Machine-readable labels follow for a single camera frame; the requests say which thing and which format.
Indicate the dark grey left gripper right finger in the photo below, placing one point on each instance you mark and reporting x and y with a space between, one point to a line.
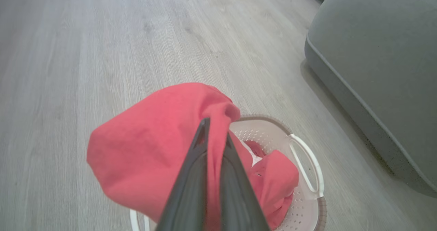
239 203

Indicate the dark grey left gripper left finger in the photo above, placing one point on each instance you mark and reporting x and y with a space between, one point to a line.
187 196

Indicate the red garment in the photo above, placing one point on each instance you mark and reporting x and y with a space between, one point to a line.
146 145

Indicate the cream plastic laundry basket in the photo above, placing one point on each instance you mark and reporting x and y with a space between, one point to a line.
307 210

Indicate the grey fabric sofa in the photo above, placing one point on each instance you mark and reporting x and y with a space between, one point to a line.
382 53

